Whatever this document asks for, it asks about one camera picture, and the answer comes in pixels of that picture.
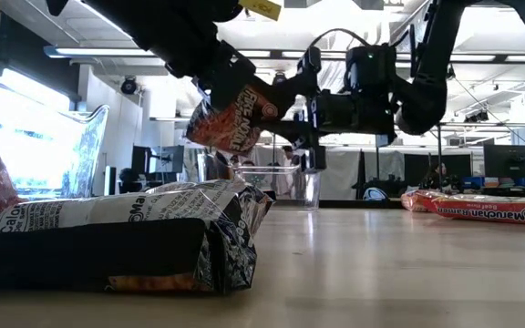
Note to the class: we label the orange fire noodle pack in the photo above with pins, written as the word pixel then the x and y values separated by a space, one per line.
pixel 415 201
pixel 230 132

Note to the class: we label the black Maruchan noodle pack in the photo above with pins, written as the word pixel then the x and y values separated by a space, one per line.
pixel 219 167
pixel 107 255

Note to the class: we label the person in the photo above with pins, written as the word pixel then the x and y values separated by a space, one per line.
pixel 288 157
pixel 440 172

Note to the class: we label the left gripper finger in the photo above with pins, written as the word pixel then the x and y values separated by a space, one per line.
pixel 237 93

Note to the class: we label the black office chair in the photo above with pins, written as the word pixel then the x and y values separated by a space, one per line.
pixel 128 177

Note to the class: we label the long ceiling light bar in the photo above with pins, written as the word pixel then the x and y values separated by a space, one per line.
pixel 499 58

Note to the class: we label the round black ceiling camera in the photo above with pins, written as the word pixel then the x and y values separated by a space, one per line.
pixel 279 77
pixel 129 85

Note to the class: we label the black metal gantry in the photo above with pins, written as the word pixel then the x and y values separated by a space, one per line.
pixel 439 155

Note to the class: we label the clear plastic bin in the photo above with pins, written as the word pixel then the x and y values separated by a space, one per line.
pixel 299 187
pixel 94 150

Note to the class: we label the white blue round object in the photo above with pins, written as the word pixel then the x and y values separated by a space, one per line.
pixel 374 194

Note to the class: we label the black monitor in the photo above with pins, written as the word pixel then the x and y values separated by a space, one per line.
pixel 511 161
pixel 169 159

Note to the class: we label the black ceiling spotlights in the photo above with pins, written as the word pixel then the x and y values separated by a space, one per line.
pixel 476 117

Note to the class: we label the blue storage bins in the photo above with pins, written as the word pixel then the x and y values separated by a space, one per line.
pixel 472 181

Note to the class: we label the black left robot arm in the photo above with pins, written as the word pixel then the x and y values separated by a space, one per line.
pixel 153 32

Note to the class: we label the grey curtain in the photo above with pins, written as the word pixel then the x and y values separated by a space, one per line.
pixel 340 173

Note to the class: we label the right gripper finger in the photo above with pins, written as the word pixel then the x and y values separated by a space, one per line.
pixel 290 130
pixel 294 93

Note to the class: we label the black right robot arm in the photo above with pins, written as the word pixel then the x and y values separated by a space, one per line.
pixel 435 54

